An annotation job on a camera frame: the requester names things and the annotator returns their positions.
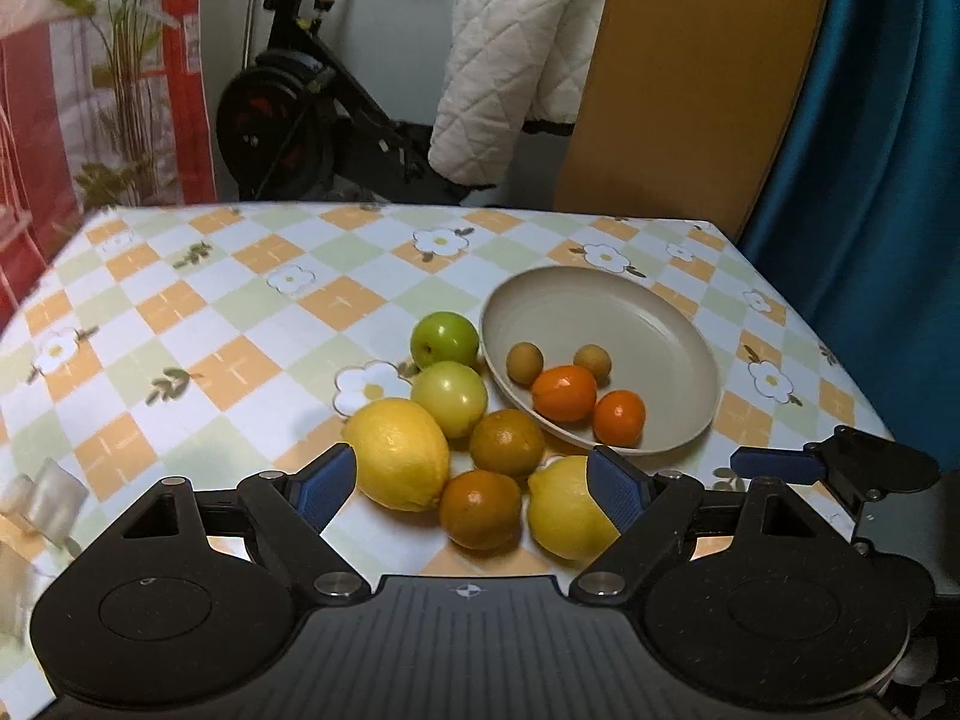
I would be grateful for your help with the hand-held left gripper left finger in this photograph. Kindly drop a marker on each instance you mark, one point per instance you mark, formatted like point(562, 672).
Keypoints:
point(326, 481)

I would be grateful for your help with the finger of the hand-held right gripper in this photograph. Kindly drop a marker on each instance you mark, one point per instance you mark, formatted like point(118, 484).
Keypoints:
point(772, 463)

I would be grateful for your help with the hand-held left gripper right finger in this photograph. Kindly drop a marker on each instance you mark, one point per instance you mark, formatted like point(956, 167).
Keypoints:
point(616, 491)

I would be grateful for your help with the large yellow lemon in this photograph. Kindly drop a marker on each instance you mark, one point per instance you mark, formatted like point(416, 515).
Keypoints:
point(562, 510)

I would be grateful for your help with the bright orange tangerine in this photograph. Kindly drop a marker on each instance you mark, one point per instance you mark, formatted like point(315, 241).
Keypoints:
point(619, 416)
point(564, 392)

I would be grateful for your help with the small yellow lemon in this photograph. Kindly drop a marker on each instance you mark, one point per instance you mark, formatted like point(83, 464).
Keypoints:
point(397, 454)

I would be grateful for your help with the greenish brown orange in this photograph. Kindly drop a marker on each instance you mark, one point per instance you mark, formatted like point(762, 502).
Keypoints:
point(480, 508)
point(507, 442)

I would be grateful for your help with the small brown longan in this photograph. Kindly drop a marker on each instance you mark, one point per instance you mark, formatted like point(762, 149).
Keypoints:
point(592, 361)
point(523, 361)

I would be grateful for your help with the beige round plate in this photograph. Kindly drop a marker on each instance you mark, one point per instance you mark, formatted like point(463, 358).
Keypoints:
point(652, 330)

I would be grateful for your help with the checked floral tablecloth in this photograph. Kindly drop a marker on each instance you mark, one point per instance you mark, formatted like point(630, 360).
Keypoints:
point(225, 315)

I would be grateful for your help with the clear plastic packaging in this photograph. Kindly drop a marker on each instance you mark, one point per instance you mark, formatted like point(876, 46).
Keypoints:
point(15, 585)
point(49, 499)

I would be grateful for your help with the teal curtain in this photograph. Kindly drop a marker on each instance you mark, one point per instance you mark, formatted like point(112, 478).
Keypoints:
point(885, 202)

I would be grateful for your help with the black exercise bike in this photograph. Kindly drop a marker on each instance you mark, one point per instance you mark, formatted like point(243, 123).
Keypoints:
point(277, 112)

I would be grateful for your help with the wooden board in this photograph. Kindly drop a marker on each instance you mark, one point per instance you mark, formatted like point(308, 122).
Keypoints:
point(675, 90)

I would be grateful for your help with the printed backdrop cloth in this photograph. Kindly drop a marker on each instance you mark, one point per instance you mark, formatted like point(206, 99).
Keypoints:
point(150, 90)

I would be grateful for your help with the white quilted jacket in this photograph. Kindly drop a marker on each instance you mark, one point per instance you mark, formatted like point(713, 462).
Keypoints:
point(495, 75)

